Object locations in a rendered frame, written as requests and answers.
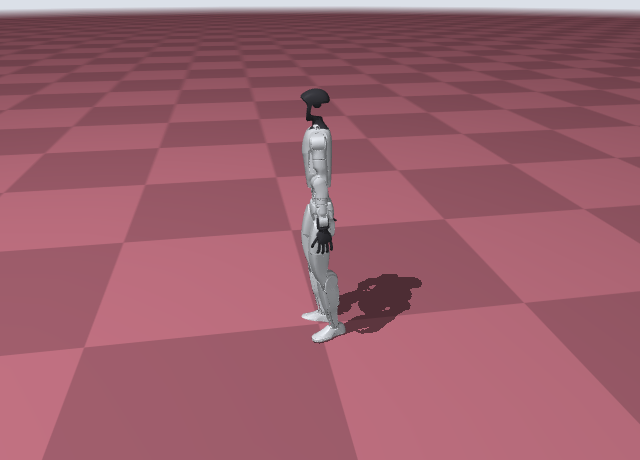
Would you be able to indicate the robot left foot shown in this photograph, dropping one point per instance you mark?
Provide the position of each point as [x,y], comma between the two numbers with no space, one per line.
[327,333]

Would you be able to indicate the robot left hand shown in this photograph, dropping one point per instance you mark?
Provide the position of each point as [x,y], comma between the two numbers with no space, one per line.
[323,237]

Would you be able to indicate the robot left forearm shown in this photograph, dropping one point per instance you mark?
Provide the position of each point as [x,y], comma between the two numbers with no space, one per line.
[321,202]

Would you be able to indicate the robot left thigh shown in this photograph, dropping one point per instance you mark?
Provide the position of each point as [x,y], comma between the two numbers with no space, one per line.
[319,262]

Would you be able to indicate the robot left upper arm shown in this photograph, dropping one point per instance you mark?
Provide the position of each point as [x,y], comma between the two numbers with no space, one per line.
[318,147]

